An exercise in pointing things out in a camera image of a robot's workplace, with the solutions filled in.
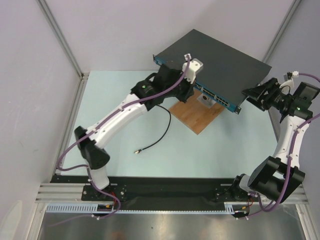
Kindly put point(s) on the brown wooden board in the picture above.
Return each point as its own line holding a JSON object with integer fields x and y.
{"x": 195, "y": 115}

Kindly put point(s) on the aluminium frame rail front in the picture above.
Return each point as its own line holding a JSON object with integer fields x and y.
{"x": 73, "y": 192}

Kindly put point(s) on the aluminium frame post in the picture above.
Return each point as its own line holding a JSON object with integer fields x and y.
{"x": 54, "y": 25}
{"x": 281, "y": 30}

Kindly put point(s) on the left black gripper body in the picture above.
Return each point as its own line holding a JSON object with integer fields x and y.
{"x": 182, "y": 89}

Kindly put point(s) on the white slotted cable duct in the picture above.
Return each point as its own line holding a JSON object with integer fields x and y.
{"x": 101, "y": 208}

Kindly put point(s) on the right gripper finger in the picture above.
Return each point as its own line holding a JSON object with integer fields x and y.
{"x": 259, "y": 91}
{"x": 258, "y": 103}

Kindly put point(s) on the right aluminium frame post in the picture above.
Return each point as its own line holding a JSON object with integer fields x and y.
{"x": 281, "y": 30}

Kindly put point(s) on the left aluminium frame post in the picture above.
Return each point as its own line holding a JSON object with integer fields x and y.
{"x": 54, "y": 25}

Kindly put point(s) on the blue black network switch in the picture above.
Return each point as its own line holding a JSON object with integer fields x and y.
{"x": 226, "y": 71}

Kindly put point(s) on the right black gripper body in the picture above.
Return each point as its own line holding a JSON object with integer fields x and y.
{"x": 264, "y": 94}

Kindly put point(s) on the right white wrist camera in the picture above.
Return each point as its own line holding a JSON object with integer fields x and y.
{"x": 288, "y": 84}

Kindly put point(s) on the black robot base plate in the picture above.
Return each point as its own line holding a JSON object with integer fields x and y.
{"x": 155, "y": 191}

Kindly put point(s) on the metal switch stand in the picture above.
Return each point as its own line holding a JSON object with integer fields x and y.
{"x": 206, "y": 101}

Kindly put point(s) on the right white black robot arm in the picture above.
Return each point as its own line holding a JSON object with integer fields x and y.
{"x": 279, "y": 175}

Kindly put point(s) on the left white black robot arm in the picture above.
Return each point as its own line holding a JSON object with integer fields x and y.
{"x": 168, "y": 82}

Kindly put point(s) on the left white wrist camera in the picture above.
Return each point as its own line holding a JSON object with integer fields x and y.
{"x": 191, "y": 68}

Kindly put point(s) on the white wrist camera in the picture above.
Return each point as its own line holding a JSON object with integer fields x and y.
{"x": 191, "y": 68}
{"x": 288, "y": 84}

